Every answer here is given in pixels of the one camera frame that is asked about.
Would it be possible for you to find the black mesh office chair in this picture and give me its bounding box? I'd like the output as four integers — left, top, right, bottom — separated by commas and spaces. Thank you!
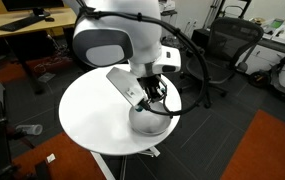
179, 17, 265, 109

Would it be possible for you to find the black kick scooter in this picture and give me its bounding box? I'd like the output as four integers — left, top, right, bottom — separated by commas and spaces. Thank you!
246, 49, 285, 105

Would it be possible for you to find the white round bowl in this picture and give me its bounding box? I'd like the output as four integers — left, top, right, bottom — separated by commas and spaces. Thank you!
128, 99, 172, 136

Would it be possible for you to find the grey floor box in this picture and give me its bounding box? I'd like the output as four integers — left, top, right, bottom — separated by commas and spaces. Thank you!
37, 72, 57, 84

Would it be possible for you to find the white printer box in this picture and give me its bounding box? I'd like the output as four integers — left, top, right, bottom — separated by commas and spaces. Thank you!
158, 0, 177, 14

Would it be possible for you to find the white side cabinet desk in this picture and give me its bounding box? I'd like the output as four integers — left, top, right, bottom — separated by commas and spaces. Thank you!
236, 19, 285, 95

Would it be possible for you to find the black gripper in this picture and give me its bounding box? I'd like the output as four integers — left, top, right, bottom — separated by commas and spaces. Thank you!
136, 74, 167, 105

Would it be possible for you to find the round white table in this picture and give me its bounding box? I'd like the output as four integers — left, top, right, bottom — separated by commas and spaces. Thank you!
58, 63, 183, 180

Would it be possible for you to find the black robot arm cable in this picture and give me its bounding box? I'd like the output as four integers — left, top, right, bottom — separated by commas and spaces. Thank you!
76, 6, 212, 118

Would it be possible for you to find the black computer monitor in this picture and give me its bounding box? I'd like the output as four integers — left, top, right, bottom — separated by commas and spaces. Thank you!
1, 0, 65, 18

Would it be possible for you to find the green container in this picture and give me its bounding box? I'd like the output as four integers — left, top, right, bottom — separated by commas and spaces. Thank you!
270, 18, 285, 30

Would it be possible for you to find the yellow wooden desk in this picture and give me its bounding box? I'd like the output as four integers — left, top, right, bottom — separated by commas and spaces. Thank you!
0, 7, 78, 38

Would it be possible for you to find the small white card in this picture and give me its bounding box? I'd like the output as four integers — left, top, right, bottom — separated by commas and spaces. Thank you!
46, 153, 57, 164

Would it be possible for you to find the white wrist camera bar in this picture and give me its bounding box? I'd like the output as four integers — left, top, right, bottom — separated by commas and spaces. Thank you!
105, 66, 147, 108

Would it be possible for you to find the white pedestal cabinet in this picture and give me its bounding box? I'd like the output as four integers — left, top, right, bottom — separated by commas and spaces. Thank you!
161, 11, 178, 38

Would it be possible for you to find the black box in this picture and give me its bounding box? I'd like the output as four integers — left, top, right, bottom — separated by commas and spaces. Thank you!
190, 28, 213, 54

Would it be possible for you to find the black tripod stand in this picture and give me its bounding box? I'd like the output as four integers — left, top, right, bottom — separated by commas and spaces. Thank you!
208, 0, 228, 30

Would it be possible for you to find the black computer keyboard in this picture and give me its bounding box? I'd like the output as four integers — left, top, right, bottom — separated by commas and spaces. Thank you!
0, 15, 46, 33

